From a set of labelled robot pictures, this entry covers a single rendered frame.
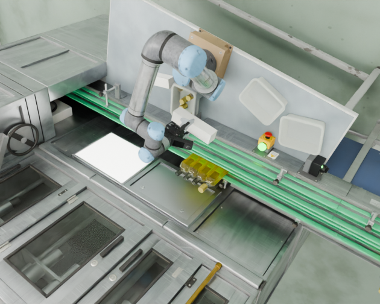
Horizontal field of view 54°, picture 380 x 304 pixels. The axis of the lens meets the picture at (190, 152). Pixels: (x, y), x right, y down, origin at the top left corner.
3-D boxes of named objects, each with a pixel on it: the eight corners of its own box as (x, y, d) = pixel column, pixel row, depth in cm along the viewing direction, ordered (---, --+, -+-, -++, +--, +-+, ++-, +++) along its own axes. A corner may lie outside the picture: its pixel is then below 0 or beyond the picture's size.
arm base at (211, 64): (196, 43, 195) (186, 47, 188) (220, 57, 191) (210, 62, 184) (189, 68, 205) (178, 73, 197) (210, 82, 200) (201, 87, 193)
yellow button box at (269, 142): (262, 142, 212) (256, 148, 207) (265, 131, 207) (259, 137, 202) (273, 146, 209) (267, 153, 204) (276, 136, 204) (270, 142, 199)
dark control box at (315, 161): (307, 162, 200) (301, 171, 194) (312, 151, 195) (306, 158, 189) (323, 169, 197) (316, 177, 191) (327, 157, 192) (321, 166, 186)
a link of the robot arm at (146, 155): (151, 155, 163) (148, 167, 169) (166, 143, 170) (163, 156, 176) (137, 145, 165) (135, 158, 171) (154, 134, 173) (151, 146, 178)
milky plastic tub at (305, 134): (287, 108, 193) (280, 115, 188) (330, 119, 182) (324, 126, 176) (284, 137, 203) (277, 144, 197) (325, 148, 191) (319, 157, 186)
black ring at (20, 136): (37, 143, 239) (6, 158, 225) (31, 115, 226) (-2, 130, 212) (42, 146, 237) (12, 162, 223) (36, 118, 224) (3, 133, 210)
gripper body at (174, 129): (173, 119, 184) (157, 130, 176) (186, 128, 182) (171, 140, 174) (171, 131, 190) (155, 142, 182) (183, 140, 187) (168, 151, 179)
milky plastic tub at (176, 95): (178, 109, 239) (169, 114, 233) (180, 78, 225) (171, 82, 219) (200, 119, 232) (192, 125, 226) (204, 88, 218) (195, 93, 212)
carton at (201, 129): (180, 106, 194) (173, 111, 190) (217, 130, 187) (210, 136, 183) (178, 115, 199) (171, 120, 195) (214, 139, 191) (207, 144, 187)
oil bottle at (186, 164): (199, 153, 228) (177, 171, 214) (199, 146, 225) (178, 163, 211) (206, 157, 226) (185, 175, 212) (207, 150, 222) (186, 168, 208)
